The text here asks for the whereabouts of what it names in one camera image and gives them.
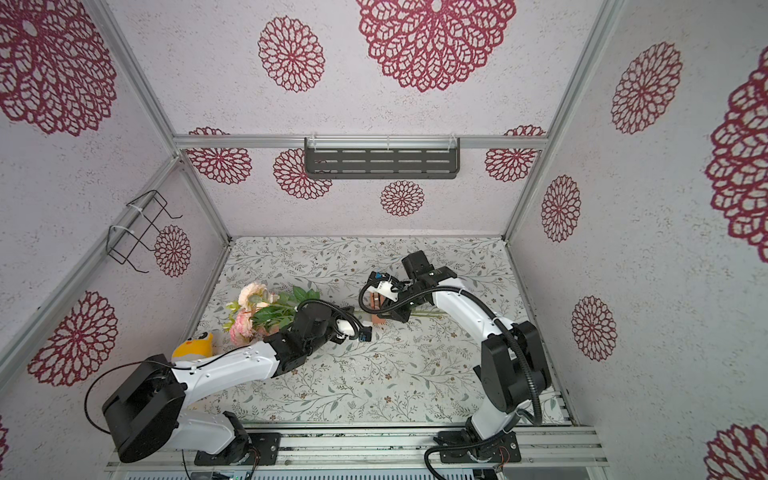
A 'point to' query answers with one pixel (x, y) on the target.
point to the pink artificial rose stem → (243, 330)
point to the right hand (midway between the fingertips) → (383, 306)
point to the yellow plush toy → (198, 347)
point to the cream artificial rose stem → (256, 295)
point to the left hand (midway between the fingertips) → (348, 304)
